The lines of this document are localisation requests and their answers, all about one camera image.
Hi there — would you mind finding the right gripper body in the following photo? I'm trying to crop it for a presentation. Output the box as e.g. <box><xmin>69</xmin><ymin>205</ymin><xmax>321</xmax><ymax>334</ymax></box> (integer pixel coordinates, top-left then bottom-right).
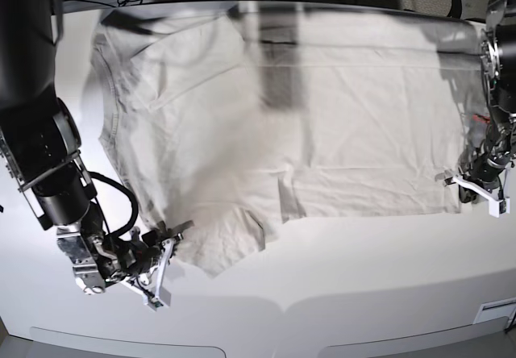
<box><xmin>96</xmin><ymin>228</ymin><xmax>175</xmax><ymax>293</ymax></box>

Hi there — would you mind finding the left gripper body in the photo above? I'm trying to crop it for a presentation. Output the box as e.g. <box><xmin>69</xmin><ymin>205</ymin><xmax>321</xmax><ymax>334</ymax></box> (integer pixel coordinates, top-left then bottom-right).
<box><xmin>459</xmin><ymin>148</ymin><xmax>512</xmax><ymax>199</ymax></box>

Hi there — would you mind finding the light grey T-shirt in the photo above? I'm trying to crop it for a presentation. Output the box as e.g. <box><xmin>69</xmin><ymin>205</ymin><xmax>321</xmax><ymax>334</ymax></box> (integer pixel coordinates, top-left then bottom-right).
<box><xmin>91</xmin><ymin>10</ymin><xmax>484</xmax><ymax>276</ymax></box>

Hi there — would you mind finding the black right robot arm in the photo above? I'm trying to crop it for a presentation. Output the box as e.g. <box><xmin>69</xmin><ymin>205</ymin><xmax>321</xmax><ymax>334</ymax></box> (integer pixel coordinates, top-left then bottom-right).
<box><xmin>1</xmin><ymin>0</ymin><xmax>184</xmax><ymax>301</ymax></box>

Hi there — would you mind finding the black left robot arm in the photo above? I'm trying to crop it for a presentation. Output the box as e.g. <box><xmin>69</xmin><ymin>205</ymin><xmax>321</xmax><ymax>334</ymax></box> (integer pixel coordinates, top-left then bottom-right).
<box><xmin>444</xmin><ymin>0</ymin><xmax>515</xmax><ymax>217</ymax></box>

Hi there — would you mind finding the white label sticker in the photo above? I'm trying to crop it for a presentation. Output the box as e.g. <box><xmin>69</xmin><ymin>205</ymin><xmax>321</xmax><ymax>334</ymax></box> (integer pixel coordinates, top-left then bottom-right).
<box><xmin>473</xmin><ymin>298</ymin><xmax>516</xmax><ymax>324</ymax></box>

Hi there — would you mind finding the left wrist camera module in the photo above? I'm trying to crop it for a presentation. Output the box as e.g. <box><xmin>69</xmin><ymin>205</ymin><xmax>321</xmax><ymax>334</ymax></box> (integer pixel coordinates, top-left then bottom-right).
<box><xmin>488</xmin><ymin>197</ymin><xmax>511</xmax><ymax>218</ymax></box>

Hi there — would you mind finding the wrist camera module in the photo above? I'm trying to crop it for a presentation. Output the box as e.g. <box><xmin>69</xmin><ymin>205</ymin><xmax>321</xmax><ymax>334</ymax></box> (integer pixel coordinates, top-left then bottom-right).
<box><xmin>488</xmin><ymin>197</ymin><xmax>511</xmax><ymax>218</ymax></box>
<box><xmin>144</xmin><ymin>287</ymin><xmax>171</xmax><ymax>311</ymax></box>

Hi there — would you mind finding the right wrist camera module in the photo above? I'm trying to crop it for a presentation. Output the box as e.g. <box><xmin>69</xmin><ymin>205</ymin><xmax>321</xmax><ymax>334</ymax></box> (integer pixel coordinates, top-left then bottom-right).
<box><xmin>144</xmin><ymin>287</ymin><xmax>171</xmax><ymax>311</ymax></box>

